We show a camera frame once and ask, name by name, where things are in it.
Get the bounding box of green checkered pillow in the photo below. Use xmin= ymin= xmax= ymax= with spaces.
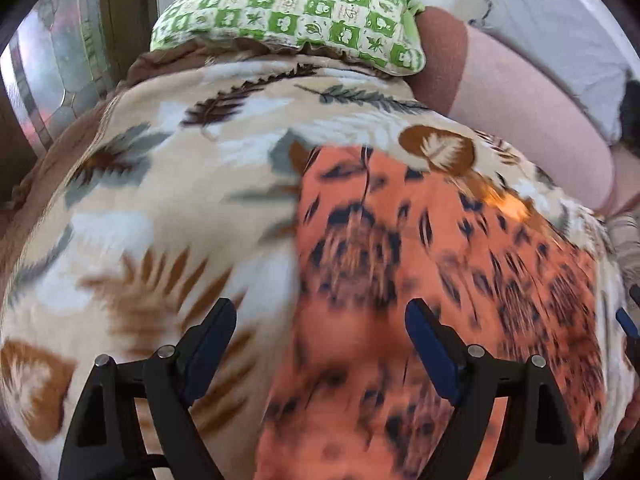
xmin=150 ymin=0 xmax=428 ymax=78

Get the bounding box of striped beige cushion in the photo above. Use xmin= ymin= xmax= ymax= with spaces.
xmin=607 ymin=210 xmax=640 ymax=281

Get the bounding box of leaf printed blanket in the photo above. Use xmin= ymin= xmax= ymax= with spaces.
xmin=0 ymin=52 xmax=636 ymax=480

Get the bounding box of patterned glass window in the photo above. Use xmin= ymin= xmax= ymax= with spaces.
xmin=0 ymin=0 xmax=116 ymax=151

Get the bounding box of wooden window frame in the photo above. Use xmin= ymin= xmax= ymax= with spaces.
xmin=97 ymin=0 xmax=161 ymax=86

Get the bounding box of grey pillow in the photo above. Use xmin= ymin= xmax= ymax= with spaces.
xmin=467 ymin=0 xmax=636 ymax=143

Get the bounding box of pink and brown bolster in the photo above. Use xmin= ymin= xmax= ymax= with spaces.
xmin=410 ymin=6 xmax=640 ymax=216

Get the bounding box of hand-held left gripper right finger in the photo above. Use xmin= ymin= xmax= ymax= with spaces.
xmin=405 ymin=298 xmax=584 ymax=480

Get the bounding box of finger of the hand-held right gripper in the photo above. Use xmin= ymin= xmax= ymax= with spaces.
xmin=615 ymin=308 xmax=640 ymax=380

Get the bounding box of orange floral garment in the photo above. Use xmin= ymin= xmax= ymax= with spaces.
xmin=255 ymin=144 xmax=640 ymax=480

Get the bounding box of dark cloth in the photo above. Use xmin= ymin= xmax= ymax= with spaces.
xmin=619 ymin=80 xmax=640 ymax=142

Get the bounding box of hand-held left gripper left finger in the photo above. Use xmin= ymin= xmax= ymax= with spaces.
xmin=57 ymin=298 xmax=237 ymax=480

